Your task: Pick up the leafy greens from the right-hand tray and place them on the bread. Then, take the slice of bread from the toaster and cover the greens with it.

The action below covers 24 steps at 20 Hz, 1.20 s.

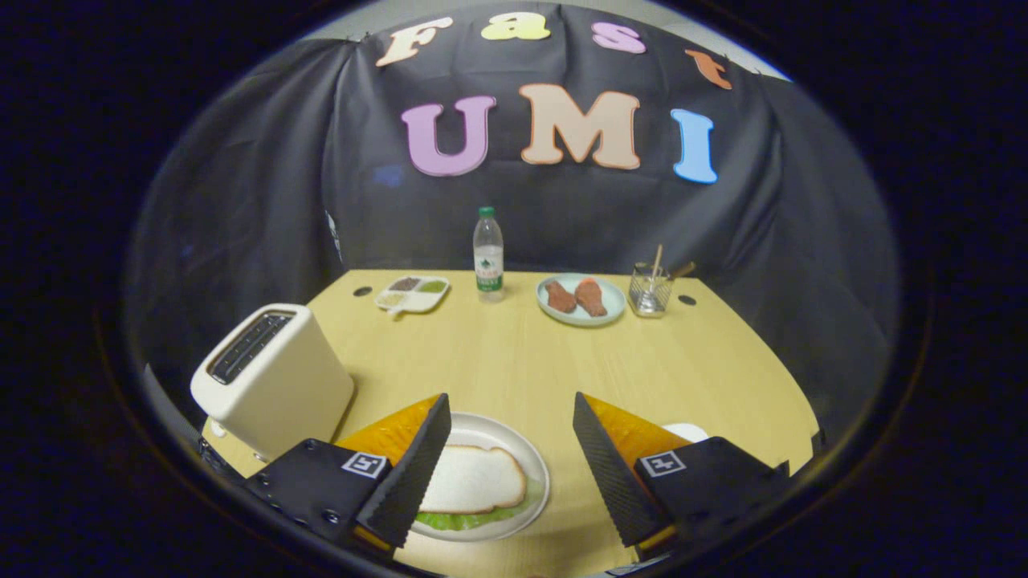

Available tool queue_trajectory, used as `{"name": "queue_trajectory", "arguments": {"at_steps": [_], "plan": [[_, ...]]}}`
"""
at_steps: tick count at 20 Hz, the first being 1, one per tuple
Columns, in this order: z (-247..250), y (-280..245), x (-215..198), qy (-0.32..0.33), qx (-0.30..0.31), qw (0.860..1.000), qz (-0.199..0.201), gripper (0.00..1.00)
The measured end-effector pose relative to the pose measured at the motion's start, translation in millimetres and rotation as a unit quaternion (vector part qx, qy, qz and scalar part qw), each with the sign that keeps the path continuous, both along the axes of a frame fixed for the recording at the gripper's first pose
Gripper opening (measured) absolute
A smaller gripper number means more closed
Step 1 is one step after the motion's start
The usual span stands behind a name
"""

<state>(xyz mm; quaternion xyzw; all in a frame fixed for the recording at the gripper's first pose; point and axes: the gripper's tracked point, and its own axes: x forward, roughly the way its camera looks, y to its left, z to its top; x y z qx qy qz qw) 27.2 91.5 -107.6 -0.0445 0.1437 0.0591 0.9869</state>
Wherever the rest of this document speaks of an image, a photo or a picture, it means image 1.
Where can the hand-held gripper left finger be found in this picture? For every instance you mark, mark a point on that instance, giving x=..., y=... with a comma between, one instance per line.
x=418, y=470

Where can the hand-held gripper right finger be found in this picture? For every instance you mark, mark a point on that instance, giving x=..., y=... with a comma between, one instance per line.
x=606, y=474

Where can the white bread slice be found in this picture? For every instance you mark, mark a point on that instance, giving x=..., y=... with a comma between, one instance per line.
x=474, y=480

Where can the green lettuce leaf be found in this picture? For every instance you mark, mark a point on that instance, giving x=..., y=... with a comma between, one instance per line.
x=498, y=520

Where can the round white plate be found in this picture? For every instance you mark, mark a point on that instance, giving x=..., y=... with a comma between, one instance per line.
x=490, y=429

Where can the small square white plate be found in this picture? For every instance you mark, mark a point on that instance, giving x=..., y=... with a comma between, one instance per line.
x=689, y=432

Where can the white toaster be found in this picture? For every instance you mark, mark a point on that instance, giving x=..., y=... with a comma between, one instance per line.
x=281, y=393

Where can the white divided condiment dish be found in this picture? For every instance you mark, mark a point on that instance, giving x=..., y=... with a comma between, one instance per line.
x=418, y=301

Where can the pale blue plate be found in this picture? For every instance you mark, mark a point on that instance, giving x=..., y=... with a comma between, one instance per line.
x=616, y=303

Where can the brown fried meat piece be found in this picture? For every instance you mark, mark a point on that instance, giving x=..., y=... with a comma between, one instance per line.
x=560, y=297
x=591, y=297

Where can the clear utensil holder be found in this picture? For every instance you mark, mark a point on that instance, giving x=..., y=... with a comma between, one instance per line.
x=649, y=297

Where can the clear plastic water bottle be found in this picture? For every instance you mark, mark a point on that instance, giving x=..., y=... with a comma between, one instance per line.
x=488, y=273

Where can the wooden stick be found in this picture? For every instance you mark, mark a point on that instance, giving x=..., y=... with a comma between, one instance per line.
x=657, y=258

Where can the black backdrop cloth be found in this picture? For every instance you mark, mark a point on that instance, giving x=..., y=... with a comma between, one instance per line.
x=241, y=201

